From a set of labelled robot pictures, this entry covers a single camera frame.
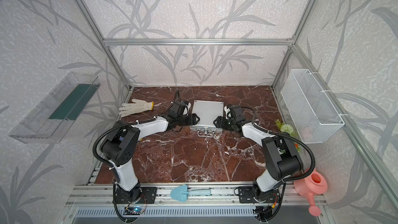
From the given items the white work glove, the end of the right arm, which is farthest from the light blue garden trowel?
the white work glove

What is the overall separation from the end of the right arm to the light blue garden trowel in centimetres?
32

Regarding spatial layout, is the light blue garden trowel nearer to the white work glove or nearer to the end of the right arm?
the end of the right arm

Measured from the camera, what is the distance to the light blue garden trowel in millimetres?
739

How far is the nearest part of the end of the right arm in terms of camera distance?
707 mm
